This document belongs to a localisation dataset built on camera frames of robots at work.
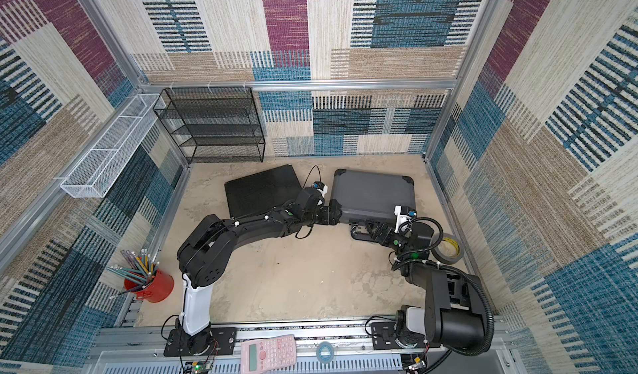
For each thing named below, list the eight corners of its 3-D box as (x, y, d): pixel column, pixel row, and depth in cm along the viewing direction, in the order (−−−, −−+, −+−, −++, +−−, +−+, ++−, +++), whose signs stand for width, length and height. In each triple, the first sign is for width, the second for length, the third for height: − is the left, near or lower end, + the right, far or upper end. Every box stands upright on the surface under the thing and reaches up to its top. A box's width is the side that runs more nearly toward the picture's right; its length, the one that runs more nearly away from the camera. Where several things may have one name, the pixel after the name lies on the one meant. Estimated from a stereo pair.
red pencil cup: (148, 310, 82) (125, 300, 72) (146, 290, 86) (124, 277, 77) (176, 297, 84) (157, 285, 75) (172, 277, 88) (154, 264, 79)
